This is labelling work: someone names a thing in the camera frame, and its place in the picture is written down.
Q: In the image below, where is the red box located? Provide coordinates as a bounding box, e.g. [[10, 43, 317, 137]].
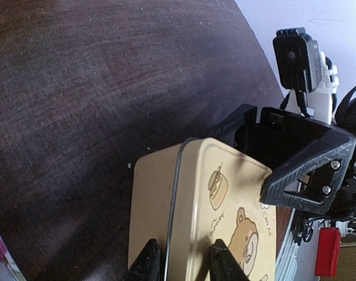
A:
[[315, 227, 341, 277]]

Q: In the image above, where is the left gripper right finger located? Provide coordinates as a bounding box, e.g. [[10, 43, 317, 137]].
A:
[[209, 239, 249, 281]]

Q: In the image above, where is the bear print tin lid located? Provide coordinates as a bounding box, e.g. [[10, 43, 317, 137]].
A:
[[163, 138, 276, 280]]

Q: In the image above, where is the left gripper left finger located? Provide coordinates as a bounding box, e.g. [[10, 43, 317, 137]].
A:
[[126, 238, 161, 281]]

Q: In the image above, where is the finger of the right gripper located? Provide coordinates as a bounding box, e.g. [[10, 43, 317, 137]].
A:
[[206, 104, 258, 145], [260, 129, 356, 215]]

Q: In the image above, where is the front aluminium rail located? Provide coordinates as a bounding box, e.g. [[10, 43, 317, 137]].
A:
[[275, 209, 313, 281]]

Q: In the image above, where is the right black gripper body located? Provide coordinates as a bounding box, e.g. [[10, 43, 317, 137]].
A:
[[235, 98, 356, 220]]

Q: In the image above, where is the tan chocolate tin box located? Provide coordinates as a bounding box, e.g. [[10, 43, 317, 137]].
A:
[[128, 145, 180, 268]]

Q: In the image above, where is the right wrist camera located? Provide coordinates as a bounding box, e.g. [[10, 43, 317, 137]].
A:
[[273, 28, 340, 124]]

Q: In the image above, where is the floral rectangular tray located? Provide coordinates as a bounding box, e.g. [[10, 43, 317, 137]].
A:
[[0, 235, 26, 281]]

